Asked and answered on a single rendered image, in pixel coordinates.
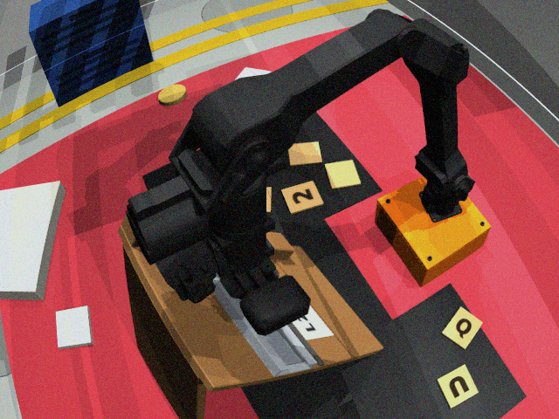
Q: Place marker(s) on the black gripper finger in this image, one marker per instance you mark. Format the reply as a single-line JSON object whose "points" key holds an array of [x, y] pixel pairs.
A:
{"points": [[233, 289]]}

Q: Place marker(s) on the white square tile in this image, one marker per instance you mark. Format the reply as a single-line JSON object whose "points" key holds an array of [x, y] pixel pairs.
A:
{"points": [[74, 327]]}

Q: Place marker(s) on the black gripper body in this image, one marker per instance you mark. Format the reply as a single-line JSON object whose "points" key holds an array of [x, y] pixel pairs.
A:
{"points": [[272, 305]]}

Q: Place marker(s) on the white flat rectangular board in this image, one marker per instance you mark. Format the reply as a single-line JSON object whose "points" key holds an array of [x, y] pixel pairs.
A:
{"points": [[29, 218]]}

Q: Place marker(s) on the yellow flat disc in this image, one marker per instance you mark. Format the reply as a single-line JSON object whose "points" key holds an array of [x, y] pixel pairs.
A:
{"points": [[172, 95]]}

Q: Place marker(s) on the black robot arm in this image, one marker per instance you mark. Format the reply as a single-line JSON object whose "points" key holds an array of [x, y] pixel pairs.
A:
{"points": [[245, 127]]}

